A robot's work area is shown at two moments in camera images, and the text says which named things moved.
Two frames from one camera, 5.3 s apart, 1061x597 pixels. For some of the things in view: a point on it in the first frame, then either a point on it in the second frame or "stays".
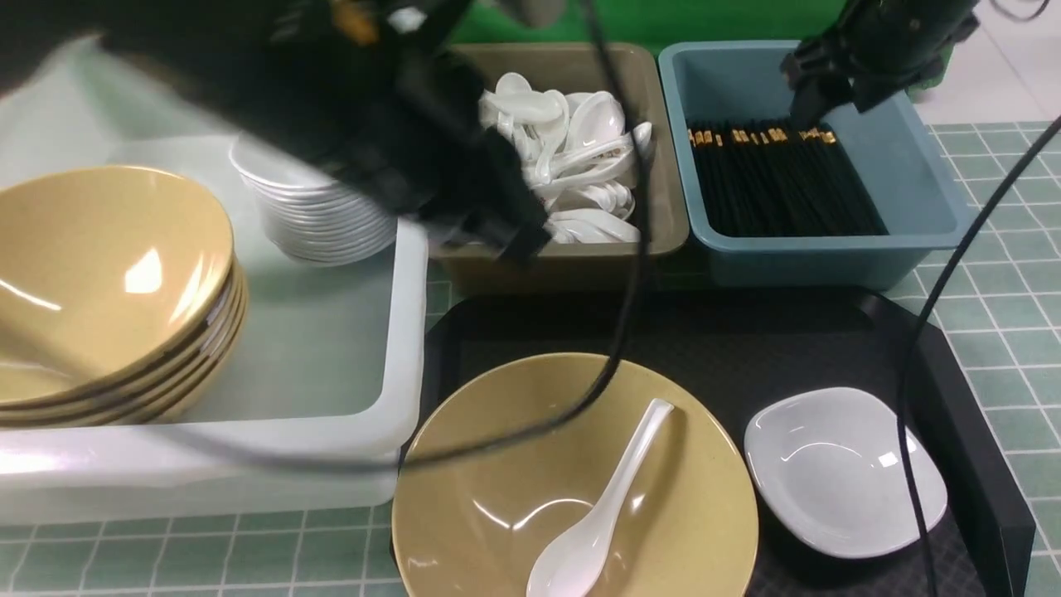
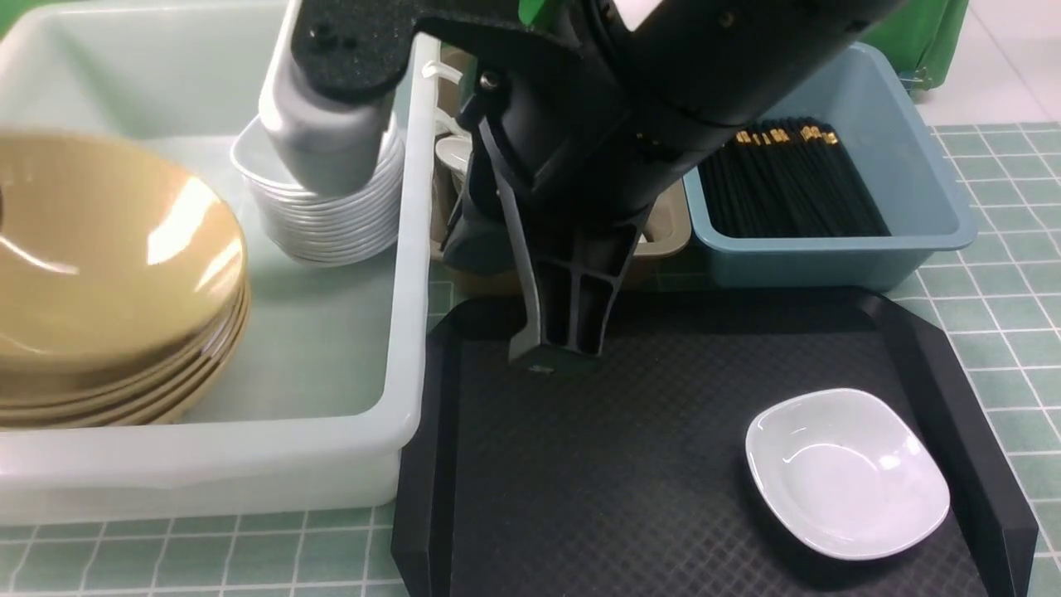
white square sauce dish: (830, 467) stays
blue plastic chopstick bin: (743, 84) stays
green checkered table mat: (999, 299) stays
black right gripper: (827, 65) to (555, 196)
